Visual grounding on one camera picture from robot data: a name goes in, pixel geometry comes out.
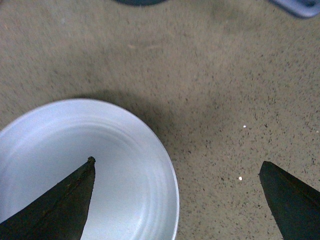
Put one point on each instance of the dark blue pot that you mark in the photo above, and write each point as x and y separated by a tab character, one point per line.
303	9

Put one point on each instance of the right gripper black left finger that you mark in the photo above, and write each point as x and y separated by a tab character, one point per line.
59	214

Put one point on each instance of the light blue plate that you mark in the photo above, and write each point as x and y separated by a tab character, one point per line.
135	194

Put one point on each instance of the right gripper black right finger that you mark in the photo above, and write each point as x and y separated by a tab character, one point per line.
294	204

